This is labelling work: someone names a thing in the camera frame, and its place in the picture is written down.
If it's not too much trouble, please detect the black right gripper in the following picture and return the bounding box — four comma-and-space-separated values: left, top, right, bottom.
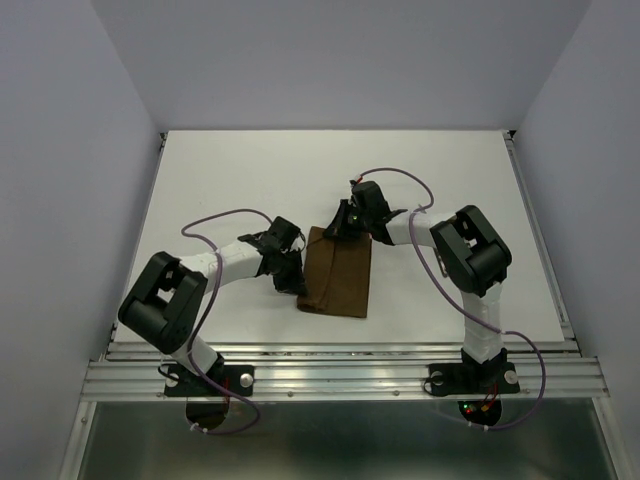
323, 199, 371, 240

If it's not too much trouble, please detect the brown cloth napkin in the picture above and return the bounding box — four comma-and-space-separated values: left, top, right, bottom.
296, 226, 372, 319

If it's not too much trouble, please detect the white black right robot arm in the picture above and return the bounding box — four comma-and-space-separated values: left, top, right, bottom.
323, 181, 512, 390

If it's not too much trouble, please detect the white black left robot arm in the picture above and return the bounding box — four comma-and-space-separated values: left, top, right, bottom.
117, 217, 307, 398

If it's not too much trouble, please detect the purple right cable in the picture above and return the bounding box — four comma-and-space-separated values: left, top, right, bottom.
349, 168, 546, 432

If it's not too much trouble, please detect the purple cable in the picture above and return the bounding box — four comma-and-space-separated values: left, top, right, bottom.
180, 208, 262, 436
349, 168, 546, 432

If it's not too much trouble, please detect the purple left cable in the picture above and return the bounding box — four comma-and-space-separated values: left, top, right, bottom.
180, 208, 262, 436

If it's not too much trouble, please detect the silver knife dark handle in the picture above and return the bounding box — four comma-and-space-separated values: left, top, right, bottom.
434, 250, 448, 278

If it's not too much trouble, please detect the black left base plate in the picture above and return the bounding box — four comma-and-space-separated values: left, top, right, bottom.
158, 364, 255, 398

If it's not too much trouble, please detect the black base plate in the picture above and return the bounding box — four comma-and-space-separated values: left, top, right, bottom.
158, 364, 255, 398
422, 363, 520, 398

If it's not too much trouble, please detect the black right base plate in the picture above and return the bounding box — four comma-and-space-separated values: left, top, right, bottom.
422, 363, 520, 398

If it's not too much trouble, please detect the aluminium rail frame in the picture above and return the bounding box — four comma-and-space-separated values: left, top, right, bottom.
59, 128, 626, 480

